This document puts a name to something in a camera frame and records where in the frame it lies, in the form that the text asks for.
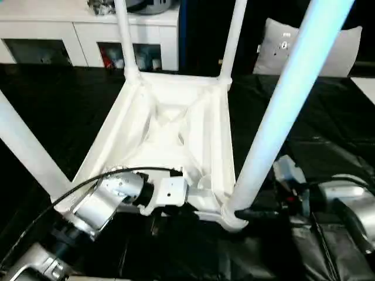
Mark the white flat board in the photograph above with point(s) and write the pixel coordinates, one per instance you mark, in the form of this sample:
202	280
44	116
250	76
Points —
364	87

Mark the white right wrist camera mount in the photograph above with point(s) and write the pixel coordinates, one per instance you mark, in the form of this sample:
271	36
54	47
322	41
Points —
288	169

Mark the round grey appliance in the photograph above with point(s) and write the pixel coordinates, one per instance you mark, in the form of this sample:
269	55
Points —
152	6

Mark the red box in cabinet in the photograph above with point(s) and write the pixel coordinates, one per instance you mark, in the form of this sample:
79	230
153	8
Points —
107	58

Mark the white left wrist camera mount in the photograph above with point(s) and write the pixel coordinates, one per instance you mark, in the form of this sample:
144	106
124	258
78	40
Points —
173	193

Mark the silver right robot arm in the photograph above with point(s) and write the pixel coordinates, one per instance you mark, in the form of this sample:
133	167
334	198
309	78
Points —
351	193

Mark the white plastic table top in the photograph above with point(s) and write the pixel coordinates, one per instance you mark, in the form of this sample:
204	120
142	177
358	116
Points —
175	87

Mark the black work mat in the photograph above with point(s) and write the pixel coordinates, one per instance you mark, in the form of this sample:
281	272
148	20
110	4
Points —
44	102

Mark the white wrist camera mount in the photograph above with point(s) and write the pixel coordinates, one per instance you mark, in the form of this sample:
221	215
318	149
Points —
173	193
288	169

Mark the grey cushion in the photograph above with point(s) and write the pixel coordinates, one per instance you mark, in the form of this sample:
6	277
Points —
337	58

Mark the tall black cabinet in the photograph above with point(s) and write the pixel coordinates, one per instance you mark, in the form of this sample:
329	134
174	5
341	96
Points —
205	35

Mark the white cabinet with glass doors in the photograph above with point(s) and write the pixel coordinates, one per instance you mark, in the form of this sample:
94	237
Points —
73	32

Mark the small white cup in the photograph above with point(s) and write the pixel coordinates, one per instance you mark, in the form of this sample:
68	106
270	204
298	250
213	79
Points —
118	63
156	63

